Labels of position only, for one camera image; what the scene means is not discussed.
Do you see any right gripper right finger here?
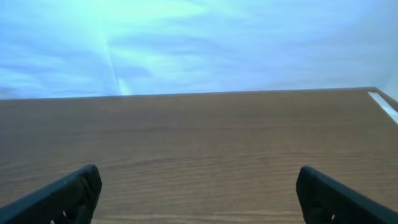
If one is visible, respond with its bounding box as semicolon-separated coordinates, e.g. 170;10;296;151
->
295;166;398;224

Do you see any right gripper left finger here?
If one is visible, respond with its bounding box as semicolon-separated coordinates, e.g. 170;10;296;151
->
0;164;103;224

